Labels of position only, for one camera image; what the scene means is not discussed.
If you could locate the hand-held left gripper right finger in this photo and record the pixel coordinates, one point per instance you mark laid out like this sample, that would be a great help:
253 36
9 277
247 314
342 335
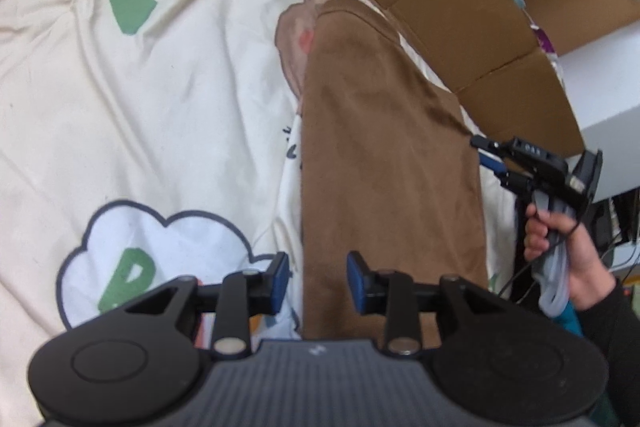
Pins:
356 283

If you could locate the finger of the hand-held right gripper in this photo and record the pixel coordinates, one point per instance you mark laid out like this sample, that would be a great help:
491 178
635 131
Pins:
515 181
492 145

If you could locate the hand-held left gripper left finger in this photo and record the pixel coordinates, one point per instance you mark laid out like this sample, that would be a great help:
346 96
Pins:
280 281

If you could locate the brown printed t-shirt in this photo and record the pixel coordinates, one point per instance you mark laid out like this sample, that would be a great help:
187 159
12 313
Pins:
390 157

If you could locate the person's right forearm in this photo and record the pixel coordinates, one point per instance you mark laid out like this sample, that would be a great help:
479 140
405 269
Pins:
620 347

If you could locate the person's right hand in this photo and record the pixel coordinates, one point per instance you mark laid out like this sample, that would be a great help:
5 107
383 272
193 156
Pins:
587 267

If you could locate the small purple packet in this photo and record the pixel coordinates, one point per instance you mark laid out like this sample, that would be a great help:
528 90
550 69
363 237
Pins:
544 39

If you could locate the flattened brown cardboard sheet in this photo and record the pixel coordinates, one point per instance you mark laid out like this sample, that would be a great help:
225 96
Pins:
450 7

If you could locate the teal cloth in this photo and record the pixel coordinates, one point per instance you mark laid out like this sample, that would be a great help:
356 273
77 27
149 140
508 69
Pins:
565 322

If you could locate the cream cartoon bear bedsheet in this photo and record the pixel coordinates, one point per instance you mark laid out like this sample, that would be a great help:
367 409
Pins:
150 107

